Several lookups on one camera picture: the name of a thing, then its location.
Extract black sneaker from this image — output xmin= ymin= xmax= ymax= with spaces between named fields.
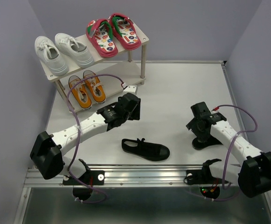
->
xmin=192 ymin=136 xmax=222 ymax=150
xmin=121 ymin=138 xmax=170 ymax=161

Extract orange sneaker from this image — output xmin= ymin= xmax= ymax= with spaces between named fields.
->
xmin=68 ymin=75 xmax=92 ymax=109
xmin=83 ymin=70 xmax=106 ymax=104

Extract colourful pink slipper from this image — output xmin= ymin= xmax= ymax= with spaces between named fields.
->
xmin=108 ymin=13 xmax=141 ymax=50
xmin=86 ymin=19 xmax=118 ymax=57

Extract white sneaker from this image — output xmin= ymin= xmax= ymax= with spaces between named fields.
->
xmin=35 ymin=36 xmax=69 ymax=76
xmin=55 ymin=33 xmax=94 ymax=68

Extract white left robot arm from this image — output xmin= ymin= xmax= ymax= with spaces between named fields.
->
xmin=30 ymin=93 xmax=141 ymax=184

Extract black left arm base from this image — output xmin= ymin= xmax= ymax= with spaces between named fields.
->
xmin=62 ymin=160 xmax=108 ymax=204

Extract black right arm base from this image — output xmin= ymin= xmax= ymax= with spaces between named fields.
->
xmin=183 ymin=159 xmax=222 ymax=200

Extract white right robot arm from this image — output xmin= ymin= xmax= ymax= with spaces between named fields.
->
xmin=184 ymin=102 xmax=271 ymax=200

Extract white wooden shoe shelf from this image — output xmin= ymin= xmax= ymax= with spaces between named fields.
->
xmin=41 ymin=24 xmax=149 ymax=103

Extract aluminium mounting rail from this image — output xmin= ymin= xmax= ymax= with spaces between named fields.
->
xmin=24 ymin=163 xmax=245 ymax=189

